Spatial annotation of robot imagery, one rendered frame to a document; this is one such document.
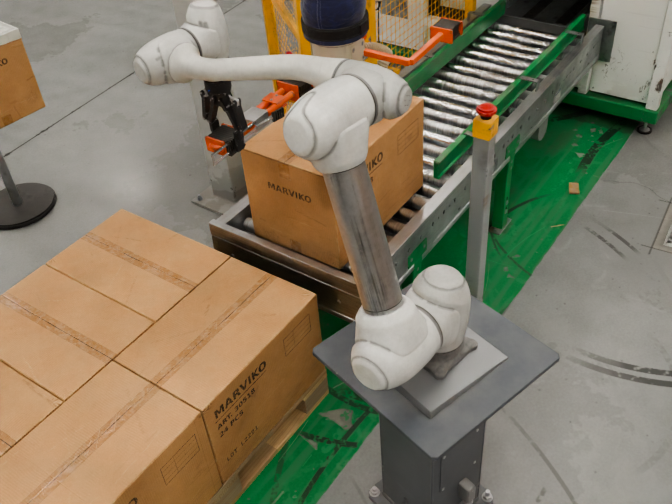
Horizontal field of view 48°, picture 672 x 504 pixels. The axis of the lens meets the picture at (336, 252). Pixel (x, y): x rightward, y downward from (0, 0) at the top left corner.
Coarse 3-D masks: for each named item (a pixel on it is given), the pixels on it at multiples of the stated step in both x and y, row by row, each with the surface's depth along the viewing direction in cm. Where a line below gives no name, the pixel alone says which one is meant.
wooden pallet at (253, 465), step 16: (320, 384) 291; (304, 400) 285; (320, 400) 296; (288, 416) 290; (304, 416) 289; (272, 432) 271; (288, 432) 284; (256, 448) 265; (272, 448) 279; (256, 464) 274; (240, 480) 270; (224, 496) 258
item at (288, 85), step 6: (282, 84) 241; (288, 84) 240; (294, 84) 242; (300, 84) 242; (306, 84) 241; (288, 90) 242; (294, 90) 240; (300, 90) 240; (306, 90) 244; (294, 96) 242; (300, 96) 241
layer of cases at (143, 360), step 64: (64, 256) 290; (128, 256) 287; (192, 256) 285; (0, 320) 265; (64, 320) 263; (128, 320) 261; (192, 320) 259; (256, 320) 257; (0, 384) 243; (64, 384) 241; (128, 384) 239; (192, 384) 237; (256, 384) 251; (0, 448) 224; (64, 448) 222; (128, 448) 220; (192, 448) 232
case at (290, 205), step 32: (384, 128) 268; (416, 128) 286; (256, 160) 264; (288, 160) 257; (384, 160) 273; (416, 160) 295; (256, 192) 275; (288, 192) 264; (320, 192) 254; (384, 192) 281; (256, 224) 286; (288, 224) 275; (320, 224) 264; (384, 224) 291; (320, 256) 274
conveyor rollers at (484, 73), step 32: (512, 32) 415; (544, 32) 406; (448, 64) 387; (480, 64) 386; (512, 64) 385; (416, 96) 364; (448, 96) 364; (480, 96) 363; (448, 128) 341; (416, 192) 310
